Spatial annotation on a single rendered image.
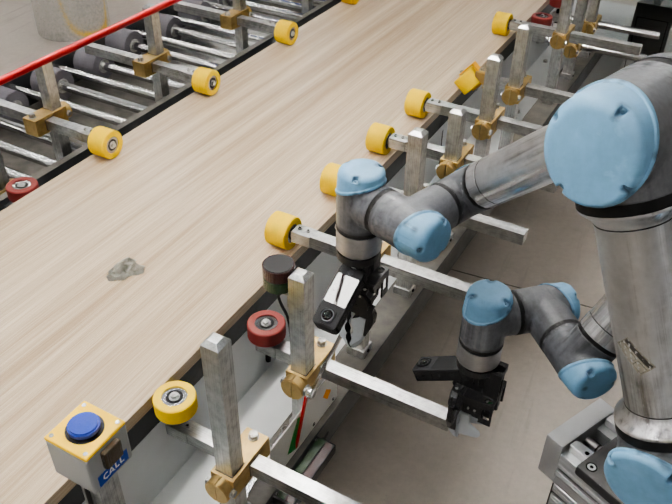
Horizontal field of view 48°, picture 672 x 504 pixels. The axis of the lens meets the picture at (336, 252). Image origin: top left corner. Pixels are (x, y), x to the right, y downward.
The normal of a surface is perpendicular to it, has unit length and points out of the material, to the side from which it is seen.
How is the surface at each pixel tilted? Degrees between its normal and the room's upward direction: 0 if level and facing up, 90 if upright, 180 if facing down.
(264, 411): 0
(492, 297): 0
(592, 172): 83
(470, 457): 0
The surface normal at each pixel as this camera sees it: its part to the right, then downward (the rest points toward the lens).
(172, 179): 0.01, -0.79
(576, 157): -0.75, 0.29
